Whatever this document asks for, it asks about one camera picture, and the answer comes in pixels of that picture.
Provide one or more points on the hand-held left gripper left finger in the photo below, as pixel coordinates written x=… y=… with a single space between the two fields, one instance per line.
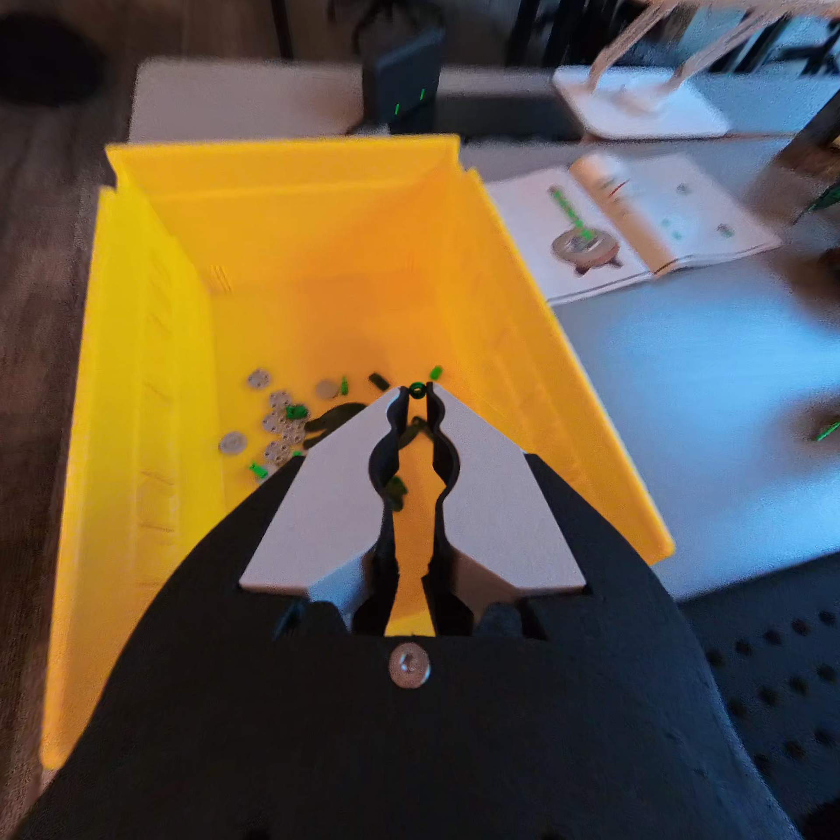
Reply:
x=315 y=525

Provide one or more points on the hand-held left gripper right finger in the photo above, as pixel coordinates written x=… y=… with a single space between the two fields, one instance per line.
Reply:
x=505 y=525

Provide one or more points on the small green round brick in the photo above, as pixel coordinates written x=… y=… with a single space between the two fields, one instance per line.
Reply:
x=410 y=391

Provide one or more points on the yellow plastic bin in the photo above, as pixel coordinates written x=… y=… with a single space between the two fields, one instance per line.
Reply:
x=295 y=262

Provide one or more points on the white desk lamp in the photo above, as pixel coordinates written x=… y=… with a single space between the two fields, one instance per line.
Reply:
x=643 y=111

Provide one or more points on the dark green leaf piece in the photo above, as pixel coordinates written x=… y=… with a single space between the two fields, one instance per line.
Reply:
x=397 y=492

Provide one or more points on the pile of grey round bricks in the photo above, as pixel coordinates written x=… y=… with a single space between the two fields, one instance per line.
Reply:
x=279 y=420

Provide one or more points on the white instruction booklet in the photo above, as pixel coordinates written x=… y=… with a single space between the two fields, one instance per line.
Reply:
x=525 y=223

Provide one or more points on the black box with green lights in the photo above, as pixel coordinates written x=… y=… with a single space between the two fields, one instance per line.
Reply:
x=403 y=72

